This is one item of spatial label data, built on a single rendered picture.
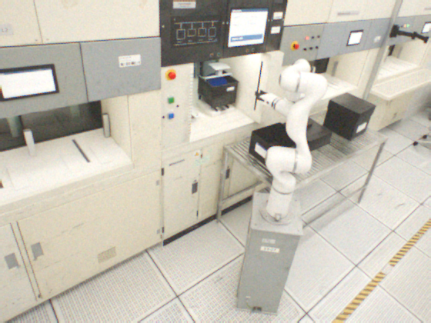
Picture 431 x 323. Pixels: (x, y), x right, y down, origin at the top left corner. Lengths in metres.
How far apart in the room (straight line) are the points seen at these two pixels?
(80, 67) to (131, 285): 1.47
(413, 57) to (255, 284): 3.68
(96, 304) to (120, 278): 0.20
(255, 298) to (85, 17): 1.78
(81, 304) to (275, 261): 1.22
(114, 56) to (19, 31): 0.35
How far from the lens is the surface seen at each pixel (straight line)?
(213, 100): 2.35
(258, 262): 1.98
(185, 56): 1.83
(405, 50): 4.92
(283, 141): 2.37
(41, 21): 1.55
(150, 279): 2.49
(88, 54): 1.61
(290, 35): 2.33
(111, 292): 2.48
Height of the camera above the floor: 2.06
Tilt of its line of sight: 31 degrees down
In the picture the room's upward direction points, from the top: 10 degrees clockwise
